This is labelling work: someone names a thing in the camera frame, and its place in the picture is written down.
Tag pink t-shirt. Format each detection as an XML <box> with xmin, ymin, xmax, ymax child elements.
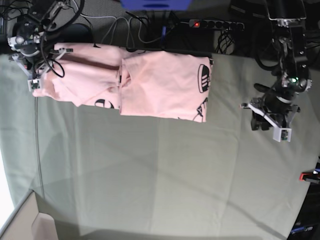
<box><xmin>33</xmin><ymin>43</ymin><xmax>213</xmax><ymax>123</ymax></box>

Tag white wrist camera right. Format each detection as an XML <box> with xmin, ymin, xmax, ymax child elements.
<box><xmin>27</xmin><ymin>78</ymin><xmax>43</xmax><ymax>92</ymax></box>

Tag grey white cables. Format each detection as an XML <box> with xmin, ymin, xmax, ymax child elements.
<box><xmin>72</xmin><ymin>0</ymin><xmax>161</xmax><ymax>48</ymax></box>

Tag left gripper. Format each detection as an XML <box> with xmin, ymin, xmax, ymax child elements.
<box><xmin>240</xmin><ymin>97</ymin><xmax>301</xmax><ymax>131</ymax></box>

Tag red black table clamp right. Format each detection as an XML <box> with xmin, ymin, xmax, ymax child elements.
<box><xmin>299</xmin><ymin>168</ymin><xmax>320</xmax><ymax>185</ymax></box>

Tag blue plastic box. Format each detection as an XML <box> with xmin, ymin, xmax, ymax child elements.
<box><xmin>120</xmin><ymin>0</ymin><xmax>192</xmax><ymax>11</ymax></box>

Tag beige cardboard box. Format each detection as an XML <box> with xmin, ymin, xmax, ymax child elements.
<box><xmin>0</xmin><ymin>190</ymin><xmax>59</xmax><ymax>240</ymax></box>

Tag white power strip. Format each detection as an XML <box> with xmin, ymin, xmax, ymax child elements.
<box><xmin>188</xmin><ymin>19</ymin><xmax>245</xmax><ymax>31</ymax></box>

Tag green table cloth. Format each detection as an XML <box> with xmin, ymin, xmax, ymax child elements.
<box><xmin>0</xmin><ymin>55</ymin><xmax>320</xmax><ymax>240</ymax></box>

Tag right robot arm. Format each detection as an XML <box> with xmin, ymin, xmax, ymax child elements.
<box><xmin>7</xmin><ymin>0</ymin><xmax>85</xmax><ymax>78</ymax></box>

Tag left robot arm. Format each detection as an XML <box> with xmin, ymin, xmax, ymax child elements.
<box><xmin>241</xmin><ymin>0</ymin><xmax>312</xmax><ymax>131</ymax></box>

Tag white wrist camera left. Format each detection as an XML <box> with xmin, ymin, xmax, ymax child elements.
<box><xmin>272</xmin><ymin>127</ymin><xmax>292</xmax><ymax>142</ymax></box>

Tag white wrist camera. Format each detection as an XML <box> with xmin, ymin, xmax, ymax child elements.
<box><xmin>272</xmin><ymin>127</ymin><xmax>292</xmax><ymax>142</ymax></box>
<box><xmin>27</xmin><ymin>78</ymin><xmax>43</xmax><ymax>92</ymax></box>

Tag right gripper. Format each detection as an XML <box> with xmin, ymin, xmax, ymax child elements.
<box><xmin>9</xmin><ymin>47</ymin><xmax>73</xmax><ymax>79</ymax></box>

